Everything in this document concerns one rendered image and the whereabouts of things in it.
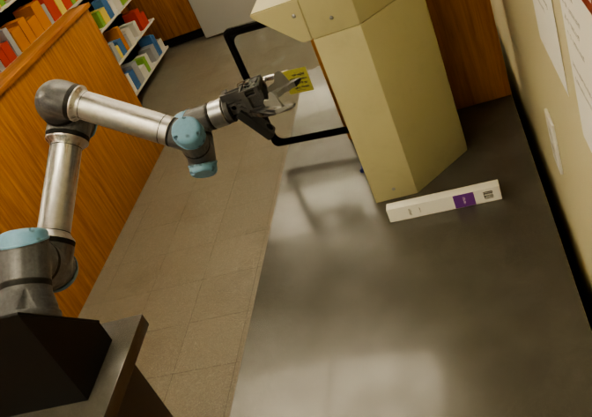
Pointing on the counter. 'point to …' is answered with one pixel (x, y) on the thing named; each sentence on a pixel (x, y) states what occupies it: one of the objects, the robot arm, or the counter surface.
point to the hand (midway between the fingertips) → (299, 93)
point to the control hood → (281, 8)
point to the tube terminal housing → (384, 75)
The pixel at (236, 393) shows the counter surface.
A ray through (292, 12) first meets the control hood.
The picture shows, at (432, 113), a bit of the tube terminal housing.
